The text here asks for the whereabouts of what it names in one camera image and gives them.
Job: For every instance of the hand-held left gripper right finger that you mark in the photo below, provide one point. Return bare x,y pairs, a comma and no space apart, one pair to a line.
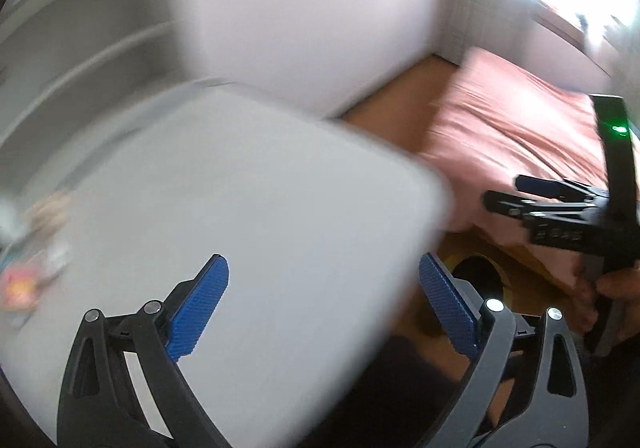
450,310

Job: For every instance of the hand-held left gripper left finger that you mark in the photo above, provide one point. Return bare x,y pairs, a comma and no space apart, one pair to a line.
197,313

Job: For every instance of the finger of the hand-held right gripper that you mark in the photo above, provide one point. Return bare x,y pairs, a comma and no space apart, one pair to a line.
537,184
505,203

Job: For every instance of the dark round bin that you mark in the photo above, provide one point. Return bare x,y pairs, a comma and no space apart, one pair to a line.
480,273

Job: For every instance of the yellow snack packet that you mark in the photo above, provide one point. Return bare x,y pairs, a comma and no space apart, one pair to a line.
17,285

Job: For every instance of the person's right hand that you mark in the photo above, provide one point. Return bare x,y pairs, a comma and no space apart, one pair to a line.
632,298

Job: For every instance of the pink bed cover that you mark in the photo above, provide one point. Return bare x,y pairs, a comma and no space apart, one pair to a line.
525,123

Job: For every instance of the person's dark clothed leg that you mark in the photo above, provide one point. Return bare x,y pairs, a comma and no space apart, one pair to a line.
400,393

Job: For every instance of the white desk shelf unit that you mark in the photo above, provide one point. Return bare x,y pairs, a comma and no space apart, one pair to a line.
75,28

